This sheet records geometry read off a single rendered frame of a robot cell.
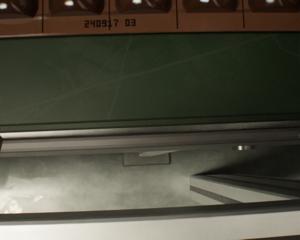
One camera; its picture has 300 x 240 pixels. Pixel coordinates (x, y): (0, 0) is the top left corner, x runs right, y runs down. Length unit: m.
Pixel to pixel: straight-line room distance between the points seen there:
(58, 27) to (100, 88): 0.02
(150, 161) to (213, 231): 0.59
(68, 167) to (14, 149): 0.71
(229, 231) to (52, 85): 0.14
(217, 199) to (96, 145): 0.47
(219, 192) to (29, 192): 0.38
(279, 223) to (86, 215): 0.10
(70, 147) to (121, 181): 0.71
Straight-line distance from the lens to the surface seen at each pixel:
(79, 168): 0.86
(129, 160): 0.85
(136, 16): 0.16
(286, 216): 0.28
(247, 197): 0.48
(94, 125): 0.17
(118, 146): 0.15
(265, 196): 0.42
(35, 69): 0.17
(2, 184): 0.88
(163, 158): 0.85
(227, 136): 0.15
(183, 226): 0.27
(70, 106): 0.16
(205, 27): 0.16
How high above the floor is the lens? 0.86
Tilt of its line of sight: 84 degrees down
